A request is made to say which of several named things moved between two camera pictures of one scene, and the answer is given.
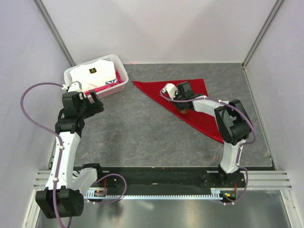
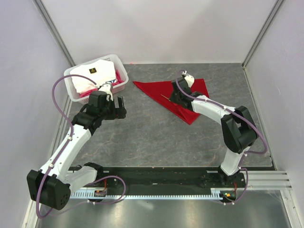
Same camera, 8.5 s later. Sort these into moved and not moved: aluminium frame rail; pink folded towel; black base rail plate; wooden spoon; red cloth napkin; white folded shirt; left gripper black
Moved: red cloth napkin; wooden spoon; left gripper black
Not moved: pink folded towel; aluminium frame rail; black base rail plate; white folded shirt
